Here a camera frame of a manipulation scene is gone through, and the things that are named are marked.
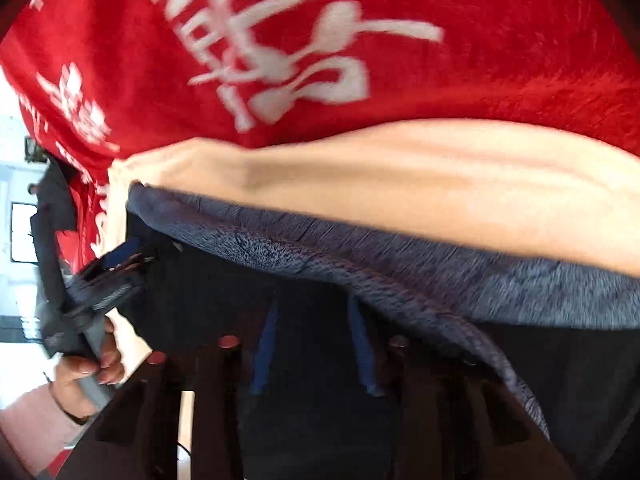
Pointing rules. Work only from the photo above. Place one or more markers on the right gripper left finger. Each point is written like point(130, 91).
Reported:
point(178, 419)

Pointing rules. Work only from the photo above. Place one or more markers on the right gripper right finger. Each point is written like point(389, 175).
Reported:
point(453, 416)

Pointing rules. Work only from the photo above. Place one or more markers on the black pants with blue trim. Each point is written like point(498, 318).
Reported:
point(563, 337)

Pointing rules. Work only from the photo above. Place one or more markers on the person's left hand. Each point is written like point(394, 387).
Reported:
point(66, 389)

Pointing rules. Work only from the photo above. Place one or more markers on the black garment on sofa edge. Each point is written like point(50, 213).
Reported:
point(53, 192)

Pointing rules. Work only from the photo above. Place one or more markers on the cream cushion cloth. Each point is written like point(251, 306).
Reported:
point(515, 188)

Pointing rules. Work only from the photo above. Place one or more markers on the red blanket with white characters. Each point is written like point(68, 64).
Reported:
point(104, 80)

